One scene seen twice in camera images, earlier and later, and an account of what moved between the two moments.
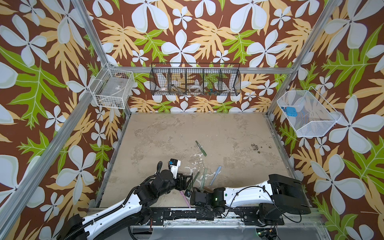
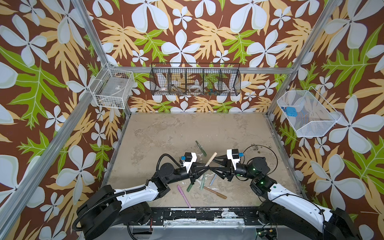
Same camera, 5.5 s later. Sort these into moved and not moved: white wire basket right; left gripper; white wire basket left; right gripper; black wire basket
Moved: left gripper; right gripper
Not moved: white wire basket right; black wire basket; white wire basket left
